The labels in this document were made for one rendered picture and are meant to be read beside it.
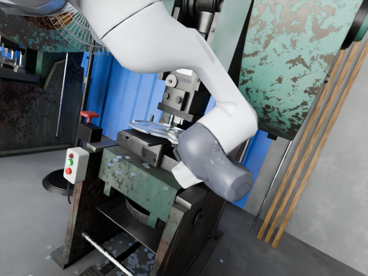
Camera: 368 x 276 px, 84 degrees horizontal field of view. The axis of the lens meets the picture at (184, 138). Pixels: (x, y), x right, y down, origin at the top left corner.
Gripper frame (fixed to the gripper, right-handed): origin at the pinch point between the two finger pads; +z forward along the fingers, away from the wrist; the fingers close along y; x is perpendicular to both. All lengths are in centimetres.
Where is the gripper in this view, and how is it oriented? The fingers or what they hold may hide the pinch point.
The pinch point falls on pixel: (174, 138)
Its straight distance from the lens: 74.4
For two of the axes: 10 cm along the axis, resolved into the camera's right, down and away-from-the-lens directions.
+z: -3.9, -2.6, 8.8
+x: -8.9, -1.4, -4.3
